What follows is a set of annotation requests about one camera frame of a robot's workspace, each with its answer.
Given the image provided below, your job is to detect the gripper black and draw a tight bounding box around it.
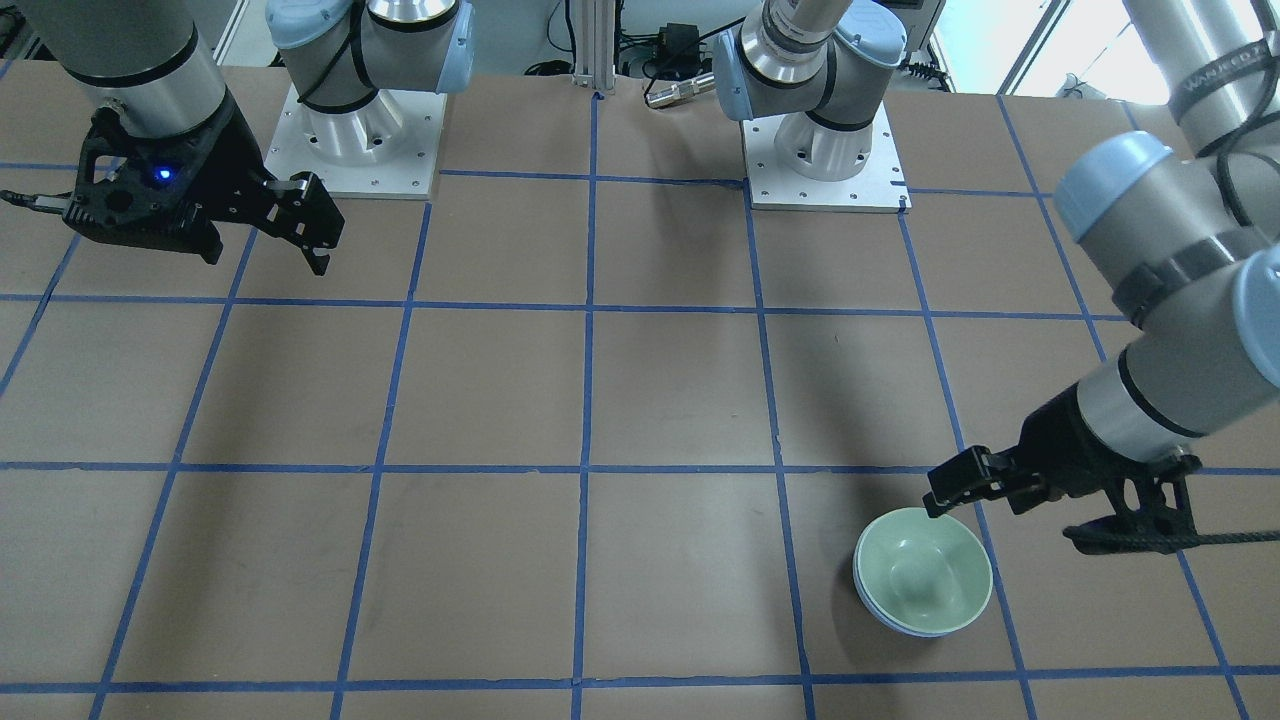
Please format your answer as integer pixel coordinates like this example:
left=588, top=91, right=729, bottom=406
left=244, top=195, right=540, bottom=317
left=186, top=90, right=346, bottom=275
left=922, top=384, right=1137, bottom=518

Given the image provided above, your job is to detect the green bowl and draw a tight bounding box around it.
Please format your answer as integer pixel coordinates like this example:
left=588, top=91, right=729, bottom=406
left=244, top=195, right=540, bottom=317
left=851, top=509, right=995, bottom=638

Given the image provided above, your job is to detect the silver cylindrical connector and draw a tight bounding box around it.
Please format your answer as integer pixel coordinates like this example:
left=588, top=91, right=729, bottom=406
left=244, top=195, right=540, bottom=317
left=644, top=73, right=716, bottom=110

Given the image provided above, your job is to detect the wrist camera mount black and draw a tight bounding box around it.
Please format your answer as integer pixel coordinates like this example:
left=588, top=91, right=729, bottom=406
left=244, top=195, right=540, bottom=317
left=3, top=96, right=237, bottom=265

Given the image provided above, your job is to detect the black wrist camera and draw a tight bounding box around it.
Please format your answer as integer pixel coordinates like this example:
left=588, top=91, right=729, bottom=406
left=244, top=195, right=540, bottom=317
left=1062, top=454, right=1207, bottom=556

